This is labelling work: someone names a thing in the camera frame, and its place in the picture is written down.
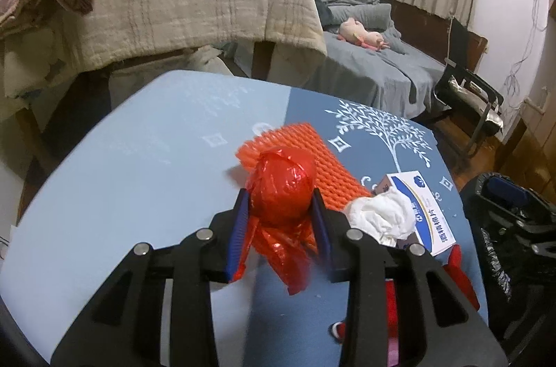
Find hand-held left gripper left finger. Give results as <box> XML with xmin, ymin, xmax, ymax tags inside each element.
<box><xmin>50</xmin><ymin>188</ymin><xmax>253</xmax><ymax>367</ymax></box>

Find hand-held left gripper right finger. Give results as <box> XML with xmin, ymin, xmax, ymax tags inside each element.
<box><xmin>310</xmin><ymin>188</ymin><xmax>509</xmax><ymax>367</ymax></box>

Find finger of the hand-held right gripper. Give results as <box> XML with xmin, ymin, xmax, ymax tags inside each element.
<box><xmin>481</xmin><ymin>175</ymin><xmax>549</xmax><ymax>221</ymax></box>

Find trash bin with black bag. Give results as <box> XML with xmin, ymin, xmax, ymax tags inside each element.
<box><xmin>459</xmin><ymin>172</ymin><xmax>556</xmax><ymax>355</ymax></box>

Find white tissue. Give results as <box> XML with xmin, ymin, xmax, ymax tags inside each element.
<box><xmin>345</xmin><ymin>189</ymin><xmax>418</xmax><ymax>247</ymax></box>

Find red plastic bag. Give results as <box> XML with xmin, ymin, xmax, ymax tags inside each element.
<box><xmin>235</xmin><ymin>148</ymin><xmax>331</xmax><ymax>297</ymax></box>

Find orange foam net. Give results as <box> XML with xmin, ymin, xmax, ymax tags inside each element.
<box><xmin>236</xmin><ymin>123</ymin><xmax>373</xmax><ymax>212</ymax></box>

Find white and blue box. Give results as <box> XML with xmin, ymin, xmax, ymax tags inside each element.
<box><xmin>371</xmin><ymin>172</ymin><xmax>456</xmax><ymax>257</ymax></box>

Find wooden wardrobe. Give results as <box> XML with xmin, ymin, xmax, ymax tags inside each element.
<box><xmin>499</xmin><ymin>89</ymin><xmax>556</xmax><ymax>196</ymax></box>

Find silver cushion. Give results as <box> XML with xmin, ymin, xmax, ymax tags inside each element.
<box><xmin>447</xmin><ymin>76</ymin><xmax>505</xmax><ymax>132</ymax></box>

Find black office chair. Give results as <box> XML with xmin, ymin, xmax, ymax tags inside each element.
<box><xmin>432</xmin><ymin>17</ymin><xmax>507</xmax><ymax>160</ymax></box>

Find grey bedsheet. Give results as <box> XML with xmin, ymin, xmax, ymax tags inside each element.
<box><xmin>304</xmin><ymin>24</ymin><xmax>448</xmax><ymax>121</ymax></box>

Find wooden bed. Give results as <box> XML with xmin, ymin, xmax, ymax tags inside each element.
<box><xmin>304</xmin><ymin>0</ymin><xmax>490</xmax><ymax>121</ymax></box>

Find pink plush toy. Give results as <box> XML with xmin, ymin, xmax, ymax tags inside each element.
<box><xmin>338</xmin><ymin>17</ymin><xmax>390</xmax><ymax>52</ymax></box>

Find dark grey garment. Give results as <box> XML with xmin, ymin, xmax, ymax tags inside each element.
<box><xmin>314</xmin><ymin>0</ymin><xmax>335</xmax><ymax>26</ymax></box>

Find white paper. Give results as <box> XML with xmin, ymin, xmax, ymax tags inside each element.
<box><xmin>0</xmin><ymin>225</ymin><xmax>16</xmax><ymax>264</ymax></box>

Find beige striped blanket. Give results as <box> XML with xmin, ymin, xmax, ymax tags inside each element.
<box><xmin>0</xmin><ymin>0</ymin><xmax>329</xmax><ymax>121</ymax></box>

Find grey duvet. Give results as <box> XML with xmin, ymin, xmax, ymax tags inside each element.
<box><xmin>321</xmin><ymin>0</ymin><xmax>392</xmax><ymax>27</ymax></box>

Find white cable bundle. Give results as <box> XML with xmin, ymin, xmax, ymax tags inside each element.
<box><xmin>506</xmin><ymin>0</ymin><xmax>549</xmax><ymax>121</ymax></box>

